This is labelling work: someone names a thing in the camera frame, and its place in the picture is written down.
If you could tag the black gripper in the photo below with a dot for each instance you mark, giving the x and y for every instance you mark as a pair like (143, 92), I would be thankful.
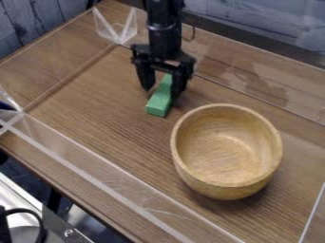
(162, 54)

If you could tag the green rectangular block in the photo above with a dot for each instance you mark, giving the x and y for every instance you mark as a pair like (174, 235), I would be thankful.
(159, 102)

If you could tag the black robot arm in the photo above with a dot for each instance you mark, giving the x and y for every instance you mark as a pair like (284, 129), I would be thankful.
(163, 13)

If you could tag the brown wooden bowl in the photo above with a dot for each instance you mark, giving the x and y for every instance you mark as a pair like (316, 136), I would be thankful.
(226, 150)

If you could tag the clear acrylic front barrier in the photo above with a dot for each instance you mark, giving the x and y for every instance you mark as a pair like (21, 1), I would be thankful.
(142, 212)

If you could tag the black table leg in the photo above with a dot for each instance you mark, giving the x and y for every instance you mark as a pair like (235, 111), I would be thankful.
(53, 201)

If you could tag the clear acrylic corner bracket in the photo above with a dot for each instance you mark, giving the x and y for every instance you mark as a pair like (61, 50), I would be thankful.
(115, 32)

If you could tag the metal bracket with screw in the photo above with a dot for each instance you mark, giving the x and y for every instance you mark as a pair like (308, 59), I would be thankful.
(60, 232)

